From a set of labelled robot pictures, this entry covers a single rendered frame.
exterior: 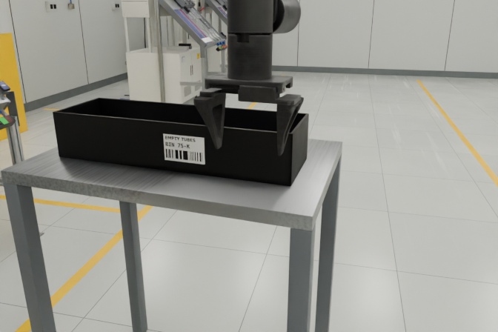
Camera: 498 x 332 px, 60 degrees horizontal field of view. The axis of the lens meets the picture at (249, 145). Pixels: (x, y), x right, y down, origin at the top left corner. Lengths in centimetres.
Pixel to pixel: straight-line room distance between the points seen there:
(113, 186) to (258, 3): 53
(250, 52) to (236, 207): 36
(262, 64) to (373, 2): 707
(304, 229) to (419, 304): 124
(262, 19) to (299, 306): 55
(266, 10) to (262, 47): 4
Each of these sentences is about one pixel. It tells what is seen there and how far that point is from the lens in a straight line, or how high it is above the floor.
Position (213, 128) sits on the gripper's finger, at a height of 100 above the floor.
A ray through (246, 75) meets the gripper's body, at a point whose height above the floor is 107.
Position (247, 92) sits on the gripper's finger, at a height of 105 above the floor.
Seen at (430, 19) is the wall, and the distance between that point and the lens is 768.
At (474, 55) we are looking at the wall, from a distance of 785.
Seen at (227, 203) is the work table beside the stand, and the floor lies 80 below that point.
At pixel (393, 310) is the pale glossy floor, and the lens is 191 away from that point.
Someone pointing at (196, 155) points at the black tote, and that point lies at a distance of 93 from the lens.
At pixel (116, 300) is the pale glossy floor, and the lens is 195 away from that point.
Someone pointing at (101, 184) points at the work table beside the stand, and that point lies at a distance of 94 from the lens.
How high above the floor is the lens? 115
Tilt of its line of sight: 18 degrees down
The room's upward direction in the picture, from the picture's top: straight up
